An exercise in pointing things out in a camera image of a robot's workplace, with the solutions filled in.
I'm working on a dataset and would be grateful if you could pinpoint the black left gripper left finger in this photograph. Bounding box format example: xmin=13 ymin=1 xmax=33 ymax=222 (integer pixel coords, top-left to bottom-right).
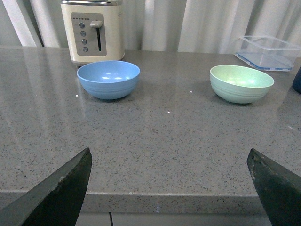
xmin=0 ymin=148 xmax=92 ymax=226

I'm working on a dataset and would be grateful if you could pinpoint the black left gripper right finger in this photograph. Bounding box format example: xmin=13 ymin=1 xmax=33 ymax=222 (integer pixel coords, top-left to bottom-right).
xmin=247 ymin=148 xmax=301 ymax=226

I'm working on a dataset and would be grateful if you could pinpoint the green bowl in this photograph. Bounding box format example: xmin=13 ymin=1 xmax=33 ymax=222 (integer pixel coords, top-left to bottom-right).
xmin=210 ymin=65 xmax=274 ymax=104

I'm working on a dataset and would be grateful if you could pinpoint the blue bowl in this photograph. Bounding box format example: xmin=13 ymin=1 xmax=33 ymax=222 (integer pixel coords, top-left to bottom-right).
xmin=77 ymin=61 xmax=140 ymax=100

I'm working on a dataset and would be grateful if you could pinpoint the dark blue pot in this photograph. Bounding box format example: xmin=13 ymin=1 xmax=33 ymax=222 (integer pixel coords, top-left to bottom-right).
xmin=292 ymin=67 xmax=301 ymax=94

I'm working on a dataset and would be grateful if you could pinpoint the clear plastic container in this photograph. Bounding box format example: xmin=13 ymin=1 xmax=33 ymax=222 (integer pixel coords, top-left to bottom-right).
xmin=233 ymin=36 xmax=301 ymax=72

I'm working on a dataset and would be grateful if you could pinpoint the cream toaster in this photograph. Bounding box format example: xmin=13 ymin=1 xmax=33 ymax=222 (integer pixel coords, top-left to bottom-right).
xmin=61 ymin=0 xmax=125 ymax=67

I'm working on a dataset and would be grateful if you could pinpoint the white curtain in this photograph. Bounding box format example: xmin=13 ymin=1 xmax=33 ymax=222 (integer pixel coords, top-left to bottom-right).
xmin=0 ymin=0 xmax=301 ymax=53

